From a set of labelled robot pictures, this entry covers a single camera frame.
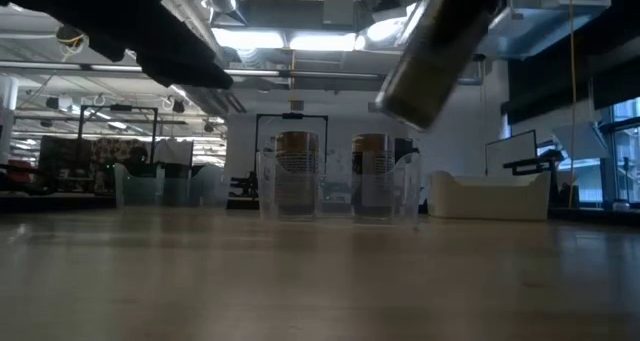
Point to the grey ceiling box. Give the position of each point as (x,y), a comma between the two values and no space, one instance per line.
(339,11)

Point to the tall spice jar tan lid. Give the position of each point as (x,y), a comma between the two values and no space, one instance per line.
(372,146)
(296,146)

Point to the spice jar black cap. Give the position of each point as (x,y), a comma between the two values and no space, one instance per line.
(175,186)
(430,66)

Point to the white plastic bin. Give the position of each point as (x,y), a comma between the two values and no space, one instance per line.
(490,198)

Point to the white board panel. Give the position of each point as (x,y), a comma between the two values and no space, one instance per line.
(510,153)

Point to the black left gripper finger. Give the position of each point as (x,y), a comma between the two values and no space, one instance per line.
(185,68)

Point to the clear plastic bin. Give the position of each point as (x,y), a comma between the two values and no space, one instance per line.
(335,201)
(205,188)

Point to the ceiling light panel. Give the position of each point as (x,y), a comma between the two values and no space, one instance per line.
(322,42)
(250,38)

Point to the black desk mount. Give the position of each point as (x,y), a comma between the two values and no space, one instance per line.
(530,166)

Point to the black stand frame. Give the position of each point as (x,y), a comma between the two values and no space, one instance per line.
(120,108)
(291,116)

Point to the glass window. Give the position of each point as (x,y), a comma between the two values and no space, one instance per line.
(625,156)

